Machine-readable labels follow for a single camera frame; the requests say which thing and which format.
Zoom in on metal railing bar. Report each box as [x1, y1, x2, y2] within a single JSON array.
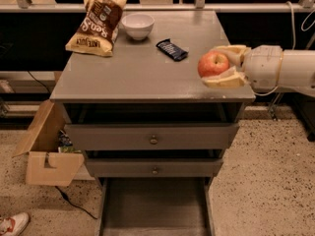
[[0, 3, 307, 13]]

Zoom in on grey bottom drawer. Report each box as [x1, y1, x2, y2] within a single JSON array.
[[94, 178, 216, 236]]

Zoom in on dark blue snack bar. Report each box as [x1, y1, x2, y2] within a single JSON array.
[[156, 39, 188, 62]]

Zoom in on black floor cable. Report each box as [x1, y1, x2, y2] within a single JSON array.
[[54, 185, 98, 220]]

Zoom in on items inside cardboard box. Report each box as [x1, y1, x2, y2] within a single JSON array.
[[58, 130, 81, 153]]

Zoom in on white red sneaker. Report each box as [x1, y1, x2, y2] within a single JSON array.
[[0, 212, 30, 236]]

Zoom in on brown chip bag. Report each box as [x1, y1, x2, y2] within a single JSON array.
[[65, 0, 127, 57]]

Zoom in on grey middle drawer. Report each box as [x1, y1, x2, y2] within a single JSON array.
[[86, 158, 222, 178]]

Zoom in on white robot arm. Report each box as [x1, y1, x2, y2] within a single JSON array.
[[198, 45, 315, 96]]

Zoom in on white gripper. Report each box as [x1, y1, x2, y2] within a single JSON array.
[[202, 44, 283, 90]]

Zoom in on white cable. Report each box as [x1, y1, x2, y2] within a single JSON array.
[[252, 1, 315, 97]]

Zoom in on red apple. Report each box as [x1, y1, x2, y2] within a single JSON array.
[[198, 50, 229, 78]]

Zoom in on white bowl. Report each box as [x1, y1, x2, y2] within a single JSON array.
[[121, 13, 155, 40]]

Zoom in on grey drawer cabinet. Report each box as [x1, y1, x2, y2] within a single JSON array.
[[49, 10, 256, 189]]

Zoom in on grey top drawer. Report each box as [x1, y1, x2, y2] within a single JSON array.
[[65, 123, 239, 150]]

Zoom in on grey drawer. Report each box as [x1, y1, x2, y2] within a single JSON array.
[[65, 123, 239, 150], [94, 178, 216, 236], [86, 158, 222, 178]]

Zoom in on cardboard box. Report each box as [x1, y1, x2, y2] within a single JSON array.
[[13, 100, 88, 187]]

